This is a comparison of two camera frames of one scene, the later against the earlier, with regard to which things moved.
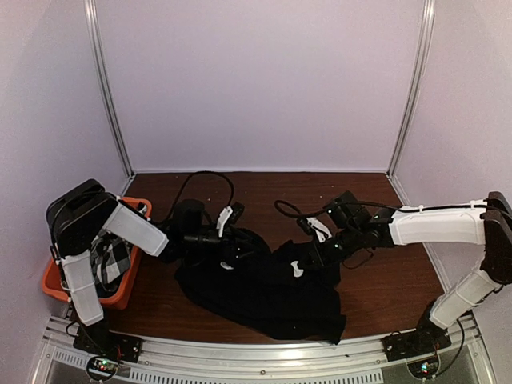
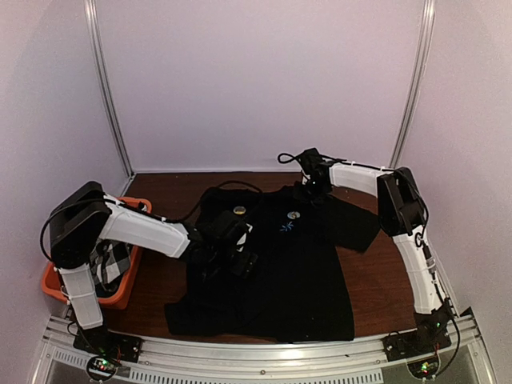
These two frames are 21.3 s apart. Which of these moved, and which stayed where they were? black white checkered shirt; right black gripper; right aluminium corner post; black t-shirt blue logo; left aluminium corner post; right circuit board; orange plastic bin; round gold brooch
Moved: round gold brooch; right black gripper; black t-shirt blue logo
Stayed: black white checkered shirt; right circuit board; orange plastic bin; left aluminium corner post; right aluminium corner post
